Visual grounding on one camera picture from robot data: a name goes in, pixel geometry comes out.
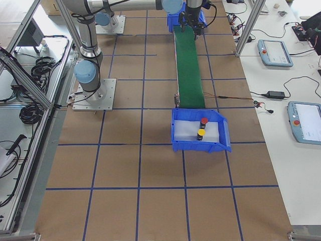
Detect cardboard box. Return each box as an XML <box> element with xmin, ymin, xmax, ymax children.
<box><xmin>40</xmin><ymin>0</ymin><xmax>61</xmax><ymax>16</ymax></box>

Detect black power adapter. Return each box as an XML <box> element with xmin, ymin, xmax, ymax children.
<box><xmin>267</xmin><ymin>91</ymin><xmax>286</xmax><ymax>99</ymax></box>

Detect white foam pad right bin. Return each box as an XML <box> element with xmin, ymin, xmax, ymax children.
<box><xmin>174</xmin><ymin>120</ymin><xmax>220</xmax><ymax>142</ymax></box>

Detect teach pendant near right bin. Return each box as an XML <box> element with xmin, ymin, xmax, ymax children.
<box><xmin>287</xmin><ymin>101</ymin><xmax>320</xmax><ymax>145</ymax></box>

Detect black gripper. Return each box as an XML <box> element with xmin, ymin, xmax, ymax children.
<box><xmin>179</xmin><ymin>7</ymin><xmax>204</xmax><ymax>40</ymax></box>

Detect red black conveyor wires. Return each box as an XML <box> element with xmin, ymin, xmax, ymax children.
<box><xmin>203</xmin><ymin>92</ymin><xmax>274</xmax><ymax>114</ymax></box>

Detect yellow push button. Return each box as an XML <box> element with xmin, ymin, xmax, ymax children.
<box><xmin>197</xmin><ymin>129</ymin><xmax>206</xmax><ymax>141</ymax></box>

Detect blue bin right side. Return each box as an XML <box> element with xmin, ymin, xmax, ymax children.
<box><xmin>171</xmin><ymin>108</ymin><xmax>232</xmax><ymax>153</ymax></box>

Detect green conveyor belt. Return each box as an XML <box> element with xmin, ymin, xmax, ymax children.
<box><xmin>173</xmin><ymin>26</ymin><xmax>205</xmax><ymax>108</ymax></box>

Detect aluminium frame post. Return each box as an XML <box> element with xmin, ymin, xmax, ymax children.
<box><xmin>235</xmin><ymin>0</ymin><xmax>265</xmax><ymax>57</ymax></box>

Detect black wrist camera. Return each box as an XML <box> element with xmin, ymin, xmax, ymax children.
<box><xmin>202</xmin><ymin>0</ymin><xmax>211</xmax><ymax>10</ymax></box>

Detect teach pendant near left bin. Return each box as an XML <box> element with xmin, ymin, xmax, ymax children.
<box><xmin>257</xmin><ymin>40</ymin><xmax>293</xmax><ymax>67</ymax></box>

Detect blue bin left side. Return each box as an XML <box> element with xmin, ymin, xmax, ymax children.
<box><xmin>167</xmin><ymin>10</ymin><xmax>209</xmax><ymax>34</ymax></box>

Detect black control box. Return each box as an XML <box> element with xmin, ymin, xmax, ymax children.
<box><xmin>17</xmin><ymin>18</ymin><xmax>44</xmax><ymax>54</ymax></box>

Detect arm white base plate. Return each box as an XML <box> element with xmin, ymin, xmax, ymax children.
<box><xmin>95</xmin><ymin>13</ymin><xmax>126</xmax><ymax>35</ymax></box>
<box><xmin>72</xmin><ymin>78</ymin><xmax>116</xmax><ymax>111</ymax></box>

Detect coiled black cables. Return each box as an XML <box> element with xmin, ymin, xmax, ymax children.
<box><xmin>31</xmin><ymin>56</ymin><xmax>62</xmax><ymax>87</ymax></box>

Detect teach pendant bin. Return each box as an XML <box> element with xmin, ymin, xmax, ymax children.
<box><xmin>257</xmin><ymin>40</ymin><xmax>293</xmax><ymax>67</ymax></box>
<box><xmin>287</xmin><ymin>101</ymin><xmax>320</xmax><ymax>145</ymax></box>

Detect blue bin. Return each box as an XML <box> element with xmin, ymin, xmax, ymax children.
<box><xmin>167</xmin><ymin>10</ymin><xmax>209</xmax><ymax>34</ymax></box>
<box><xmin>171</xmin><ymin>108</ymin><xmax>232</xmax><ymax>153</ymax></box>

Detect red push button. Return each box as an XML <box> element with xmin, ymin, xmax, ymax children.
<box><xmin>200</xmin><ymin>117</ymin><xmax>208</xmax><ymax>129</ymax></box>

